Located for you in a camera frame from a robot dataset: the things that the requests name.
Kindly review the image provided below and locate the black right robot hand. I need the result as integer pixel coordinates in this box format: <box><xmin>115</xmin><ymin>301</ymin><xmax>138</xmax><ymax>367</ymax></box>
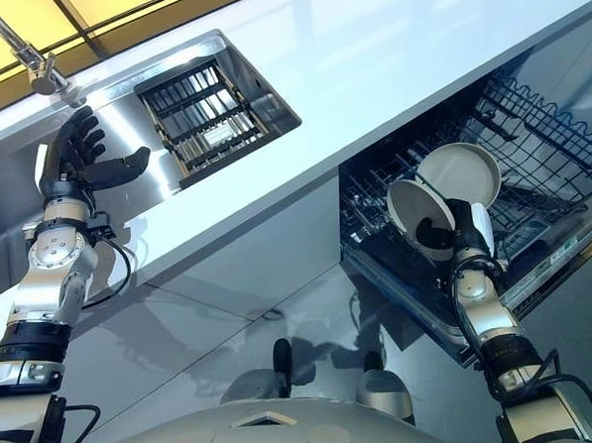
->
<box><xmin>413</xmin><ymin>195</ymin><xmax>498</xmax><ymax>265</ymax></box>

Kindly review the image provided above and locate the black wire dishwasher rack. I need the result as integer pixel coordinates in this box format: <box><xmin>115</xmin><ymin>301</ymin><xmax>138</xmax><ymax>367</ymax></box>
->
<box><xmin>333</xmin><ymin>64</ymin><xmax>592</xmax><ymax>265</ymax></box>

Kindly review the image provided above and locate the silver robot right leg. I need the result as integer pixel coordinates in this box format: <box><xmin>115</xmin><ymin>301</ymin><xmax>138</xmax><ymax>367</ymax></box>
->
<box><xmin>355</xmin><ymin>348</ymin><xmax>418</xmax><ymax>430</ymax></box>

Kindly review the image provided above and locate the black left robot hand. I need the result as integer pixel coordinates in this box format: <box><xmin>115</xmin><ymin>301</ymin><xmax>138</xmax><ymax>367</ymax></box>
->
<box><xmin>34</xmin><ymin>102</ymin><xmax>154</xmax><ymax>197</ymax></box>

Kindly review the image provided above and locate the grey robot torso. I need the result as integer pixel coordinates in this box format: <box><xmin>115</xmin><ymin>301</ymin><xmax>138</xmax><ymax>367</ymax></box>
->
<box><xmin>47</xmin><ymin>388</ymin><xmax>492</xmax><ymax>443</ymax></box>

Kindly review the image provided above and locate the stainless steel sink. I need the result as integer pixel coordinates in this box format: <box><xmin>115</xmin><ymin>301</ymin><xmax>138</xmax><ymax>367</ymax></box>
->
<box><xmin>0</xmin><ymin>25</ymin><xmax>307</xmax><ymax>203</ymax></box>

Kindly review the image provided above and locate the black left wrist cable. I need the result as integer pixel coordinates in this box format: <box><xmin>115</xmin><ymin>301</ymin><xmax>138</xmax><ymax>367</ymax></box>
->
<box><xmin>75</xmin><ymin>237</ymin><xmax>136</xmax><ymax>310</ymax></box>

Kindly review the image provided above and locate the chrome kitchen faucet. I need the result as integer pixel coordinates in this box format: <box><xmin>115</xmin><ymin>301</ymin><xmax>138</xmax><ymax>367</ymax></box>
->
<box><xmin>0</xmin><ymin>0</ymin><xmax>88</xmax><ymax>112</ymax></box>

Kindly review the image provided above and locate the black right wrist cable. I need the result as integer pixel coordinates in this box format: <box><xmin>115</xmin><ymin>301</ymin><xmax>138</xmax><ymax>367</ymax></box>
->
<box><xmin>501</xmin><ymin>349</ymin><xmax>564</xmax><ymax>400</ymax></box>

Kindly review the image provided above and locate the black dish drying rack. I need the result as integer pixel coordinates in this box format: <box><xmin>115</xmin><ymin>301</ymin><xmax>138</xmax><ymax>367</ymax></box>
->
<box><xmin>133</xmin><ymin>53</ymin><xmax>271</xmax><ymax>186</ymax></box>

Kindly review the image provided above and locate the open dishwasher door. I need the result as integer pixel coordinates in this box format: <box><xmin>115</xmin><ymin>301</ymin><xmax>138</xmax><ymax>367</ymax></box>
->
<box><xmin>338</xmin><ymin>200</ymin><xmax>592</xmax><ymax>374</ymax></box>

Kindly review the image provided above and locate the small white plate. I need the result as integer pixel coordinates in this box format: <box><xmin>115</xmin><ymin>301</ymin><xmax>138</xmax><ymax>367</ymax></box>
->
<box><xmin>385</xmin><ymin>175</ymin><xmax>459</xmax><ymax>267</ymax></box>

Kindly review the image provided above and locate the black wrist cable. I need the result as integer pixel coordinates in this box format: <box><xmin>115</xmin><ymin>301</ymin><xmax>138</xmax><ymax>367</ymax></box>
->
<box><xmin>501</xmin><ymin>349</ymin><xmax>564</xmax><ymax>400</ymax></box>
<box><xmin>75</xmin><ymin>237</ymin><xmax>136</xmax><ymax>310</ymax></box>

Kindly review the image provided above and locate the large white plate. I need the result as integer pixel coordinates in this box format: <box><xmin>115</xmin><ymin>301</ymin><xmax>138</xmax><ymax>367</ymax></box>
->
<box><xmin>414</xmin><ymin>140</ymin><xmax>504</xmax><ymax>211</ymax></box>

